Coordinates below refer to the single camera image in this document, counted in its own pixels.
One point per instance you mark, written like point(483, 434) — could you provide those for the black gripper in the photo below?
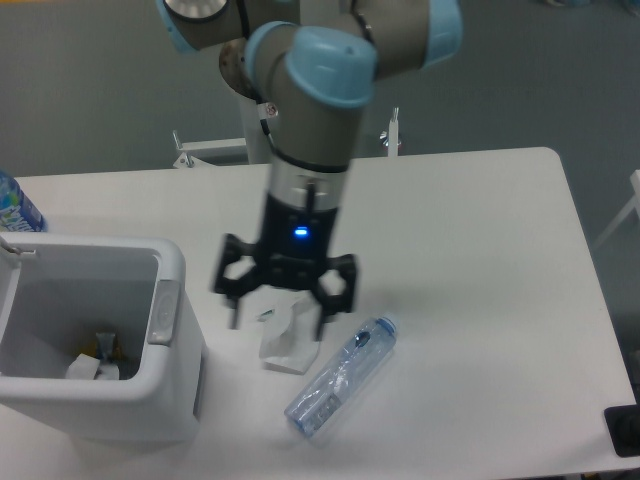
point(290, 253)

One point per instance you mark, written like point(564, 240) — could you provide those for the crumpled white paper wrapper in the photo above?
point(288, 342)

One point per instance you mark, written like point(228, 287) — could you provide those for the grey yellow trash in bin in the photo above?
point(105, 347)

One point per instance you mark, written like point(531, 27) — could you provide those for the white frame at right edge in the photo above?
point(631, 207)

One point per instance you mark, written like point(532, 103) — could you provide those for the white crumpled trash in bin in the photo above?
point(85, 367)

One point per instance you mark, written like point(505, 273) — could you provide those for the black device at table edge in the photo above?
point(623, 426)

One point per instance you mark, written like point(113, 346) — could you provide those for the white push-lid trash can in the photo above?
point(57, 292)

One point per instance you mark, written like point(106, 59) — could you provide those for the blue labelled water bottle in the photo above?
point(18, 212)

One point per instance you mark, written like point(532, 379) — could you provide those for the empty clear plastic bottle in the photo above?
point(342, 376)

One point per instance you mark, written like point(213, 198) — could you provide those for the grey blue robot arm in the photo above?
point(320, 78)

